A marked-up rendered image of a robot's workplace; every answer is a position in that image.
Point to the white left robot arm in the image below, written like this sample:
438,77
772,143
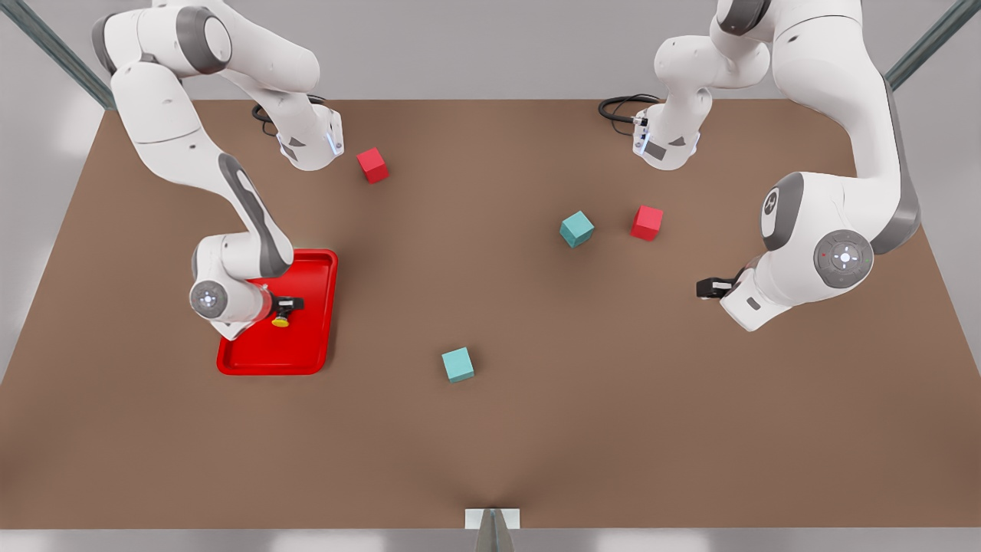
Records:
835,153

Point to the red cube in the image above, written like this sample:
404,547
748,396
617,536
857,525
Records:
647,223
372,165

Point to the teal cube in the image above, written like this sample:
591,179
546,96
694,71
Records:
457,365
576,229

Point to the small yellow block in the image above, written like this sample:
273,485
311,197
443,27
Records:
280,322

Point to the red plastic tray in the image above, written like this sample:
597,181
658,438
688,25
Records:
303,337

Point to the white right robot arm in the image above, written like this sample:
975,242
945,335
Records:
176,146

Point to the silver frame post with foot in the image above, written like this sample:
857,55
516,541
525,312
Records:
493,529

